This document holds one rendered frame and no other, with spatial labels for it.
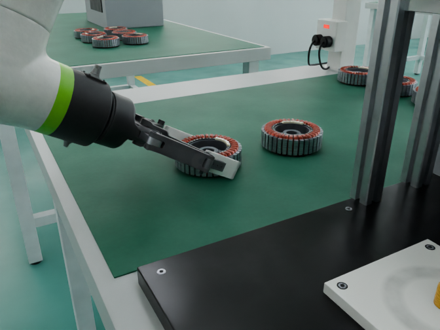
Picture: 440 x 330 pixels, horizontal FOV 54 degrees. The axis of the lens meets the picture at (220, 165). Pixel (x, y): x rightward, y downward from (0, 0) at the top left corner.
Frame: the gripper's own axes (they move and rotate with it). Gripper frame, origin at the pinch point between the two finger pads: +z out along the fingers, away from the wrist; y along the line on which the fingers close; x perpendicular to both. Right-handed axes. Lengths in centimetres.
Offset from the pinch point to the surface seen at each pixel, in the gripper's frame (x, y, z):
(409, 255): -1.9, -36.4, 0.9
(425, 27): -172, 203, 355
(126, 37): -20, 121, 31
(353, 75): -32, 21, 53
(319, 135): -10.9, -6.6, 16.2
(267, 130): -7.8, -0.4, 10.1
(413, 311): 1.5, -41.5, -5.1
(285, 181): -1.7, -12.1, 6.9
